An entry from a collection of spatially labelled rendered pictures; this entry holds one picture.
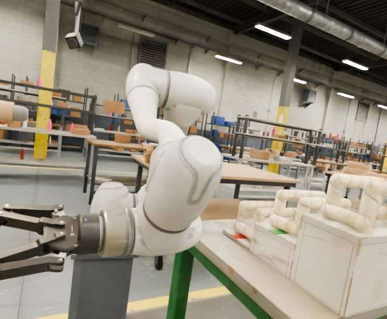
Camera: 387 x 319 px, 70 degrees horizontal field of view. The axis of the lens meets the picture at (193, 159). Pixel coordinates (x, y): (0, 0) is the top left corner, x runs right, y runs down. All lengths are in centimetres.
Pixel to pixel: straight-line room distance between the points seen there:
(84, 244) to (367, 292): 58
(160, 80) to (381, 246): 75
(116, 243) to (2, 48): 1133
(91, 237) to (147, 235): 10
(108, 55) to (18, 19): 304
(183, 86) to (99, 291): 93
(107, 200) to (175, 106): 53
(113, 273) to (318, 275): 89
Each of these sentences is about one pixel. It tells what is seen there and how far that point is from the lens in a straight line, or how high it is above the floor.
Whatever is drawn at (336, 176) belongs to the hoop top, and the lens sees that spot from 72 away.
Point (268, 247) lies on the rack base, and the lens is 83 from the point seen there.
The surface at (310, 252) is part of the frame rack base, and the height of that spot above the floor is 102.
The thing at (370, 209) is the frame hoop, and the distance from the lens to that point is 68.
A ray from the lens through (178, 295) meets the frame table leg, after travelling 110.
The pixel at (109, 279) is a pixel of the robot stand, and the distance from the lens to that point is 136.
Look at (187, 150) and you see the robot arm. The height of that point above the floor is 123.
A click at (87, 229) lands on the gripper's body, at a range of 53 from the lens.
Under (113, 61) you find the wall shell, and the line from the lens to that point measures 1193.
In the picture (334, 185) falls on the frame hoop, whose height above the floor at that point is 118.
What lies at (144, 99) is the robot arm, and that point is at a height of 133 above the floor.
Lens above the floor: 126
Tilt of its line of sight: 6 degrees down
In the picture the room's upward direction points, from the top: 8 degrees clockwise
